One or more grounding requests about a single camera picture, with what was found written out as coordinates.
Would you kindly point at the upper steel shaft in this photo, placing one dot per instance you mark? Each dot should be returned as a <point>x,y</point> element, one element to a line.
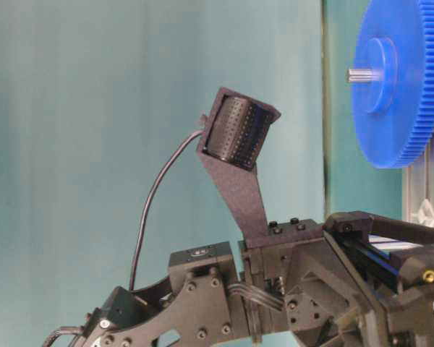
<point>363,75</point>

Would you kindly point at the aluminium extrusion rail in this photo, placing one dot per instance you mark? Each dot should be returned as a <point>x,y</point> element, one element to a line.
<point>418,189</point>

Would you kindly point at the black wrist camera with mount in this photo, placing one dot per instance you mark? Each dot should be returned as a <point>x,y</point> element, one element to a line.
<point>229,147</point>

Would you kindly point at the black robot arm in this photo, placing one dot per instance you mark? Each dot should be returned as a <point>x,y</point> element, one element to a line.
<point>200,300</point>

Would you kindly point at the large blue plastic gear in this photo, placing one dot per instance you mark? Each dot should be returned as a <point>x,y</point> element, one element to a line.
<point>394,111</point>

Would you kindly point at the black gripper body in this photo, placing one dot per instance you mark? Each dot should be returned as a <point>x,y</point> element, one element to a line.
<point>358,279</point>

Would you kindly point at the green foam board panel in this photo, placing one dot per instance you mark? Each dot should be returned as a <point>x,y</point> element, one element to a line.
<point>351,183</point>

